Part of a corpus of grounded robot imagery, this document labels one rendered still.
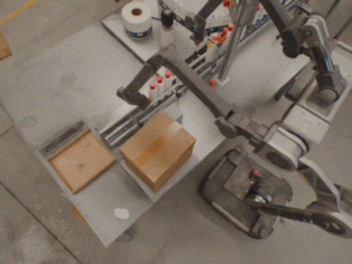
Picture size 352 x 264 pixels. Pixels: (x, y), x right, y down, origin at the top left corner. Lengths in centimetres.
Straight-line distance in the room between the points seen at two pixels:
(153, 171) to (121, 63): 94
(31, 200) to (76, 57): 129
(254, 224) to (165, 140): 113
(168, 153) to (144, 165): 13
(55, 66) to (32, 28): 165
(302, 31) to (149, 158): 80
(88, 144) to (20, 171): 117
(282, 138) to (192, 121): 81
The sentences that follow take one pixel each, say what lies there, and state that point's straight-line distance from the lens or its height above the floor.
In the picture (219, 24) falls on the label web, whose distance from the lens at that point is 196.
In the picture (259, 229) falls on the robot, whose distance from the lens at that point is 213.
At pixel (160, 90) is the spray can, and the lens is 157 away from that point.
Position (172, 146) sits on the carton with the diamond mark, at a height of 112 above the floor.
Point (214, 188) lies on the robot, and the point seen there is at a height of 24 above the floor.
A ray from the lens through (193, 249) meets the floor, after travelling 232.
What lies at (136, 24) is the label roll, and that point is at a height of 101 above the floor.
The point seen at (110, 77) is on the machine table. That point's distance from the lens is 186.
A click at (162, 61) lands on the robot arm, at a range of 99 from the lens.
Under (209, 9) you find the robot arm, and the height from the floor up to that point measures 137.
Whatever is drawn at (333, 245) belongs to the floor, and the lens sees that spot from 269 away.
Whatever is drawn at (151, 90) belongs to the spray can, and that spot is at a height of 105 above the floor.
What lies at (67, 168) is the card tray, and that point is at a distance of 163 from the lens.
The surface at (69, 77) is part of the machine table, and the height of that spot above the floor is 83.
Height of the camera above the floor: 231
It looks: 65 degrees down
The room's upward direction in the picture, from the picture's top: 4 degrees clockwise
